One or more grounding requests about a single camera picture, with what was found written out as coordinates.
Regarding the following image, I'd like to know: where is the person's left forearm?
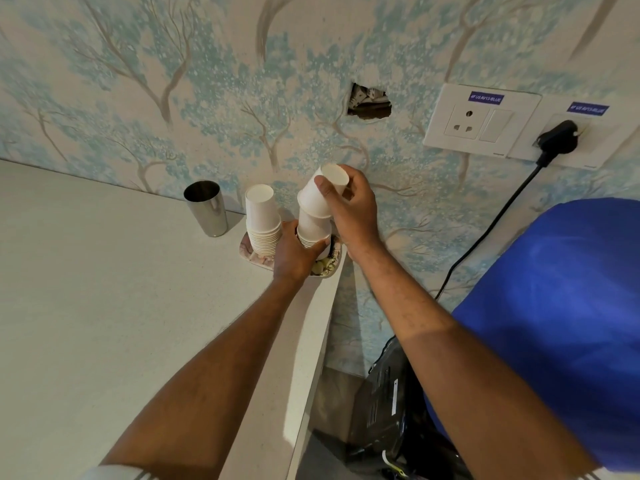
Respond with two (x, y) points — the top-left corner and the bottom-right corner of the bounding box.
(99, 273), (317, 480)

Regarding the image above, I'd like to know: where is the steel tumbler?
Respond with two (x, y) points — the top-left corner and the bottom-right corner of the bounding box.
(183, 180), (229, 238)

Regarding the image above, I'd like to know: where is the tall stack of paper cups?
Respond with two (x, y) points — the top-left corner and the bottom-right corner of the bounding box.
(244, 184), (283, 259)

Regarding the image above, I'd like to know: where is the white paper cup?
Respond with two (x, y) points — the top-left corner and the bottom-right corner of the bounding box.
(297, 163), (350, 219)

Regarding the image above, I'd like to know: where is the person's right hand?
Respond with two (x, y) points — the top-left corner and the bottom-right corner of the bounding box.
(313, 164), (385, 259)

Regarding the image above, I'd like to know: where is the black water dispenser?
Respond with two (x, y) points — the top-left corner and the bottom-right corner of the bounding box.
(346, 334), (463, 480)

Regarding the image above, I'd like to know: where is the person's right forearm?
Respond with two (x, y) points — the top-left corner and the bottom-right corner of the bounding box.
(344, 239), (600, 480)

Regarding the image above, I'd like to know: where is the short stack of paper cups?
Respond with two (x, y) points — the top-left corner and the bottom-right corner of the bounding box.
(296, 207), (334, 251)

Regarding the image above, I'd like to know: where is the white shirt sleeve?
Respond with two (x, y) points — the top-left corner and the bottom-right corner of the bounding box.
(77, 464), (152, 480)

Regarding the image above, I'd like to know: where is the black power cable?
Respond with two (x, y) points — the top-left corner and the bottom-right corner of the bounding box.
(433, 163), (545, 301)

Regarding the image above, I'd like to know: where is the blue water jug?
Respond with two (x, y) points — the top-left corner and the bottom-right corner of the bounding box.
(424, 197), (640, 473)

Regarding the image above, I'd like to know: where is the person's left hand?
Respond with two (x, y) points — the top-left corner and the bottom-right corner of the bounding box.
(272, 220), (332, 285)

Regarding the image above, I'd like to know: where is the white wall socket plate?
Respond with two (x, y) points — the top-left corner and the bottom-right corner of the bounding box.
(507, 94), (622, 171)
(422, 83), (544, 158)

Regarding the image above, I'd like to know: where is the black power plug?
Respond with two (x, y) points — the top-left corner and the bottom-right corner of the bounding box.
(536, 120), (580, 166)

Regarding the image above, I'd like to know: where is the patterned serving tray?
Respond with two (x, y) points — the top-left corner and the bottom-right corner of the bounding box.
(238, 230), (347, 279)

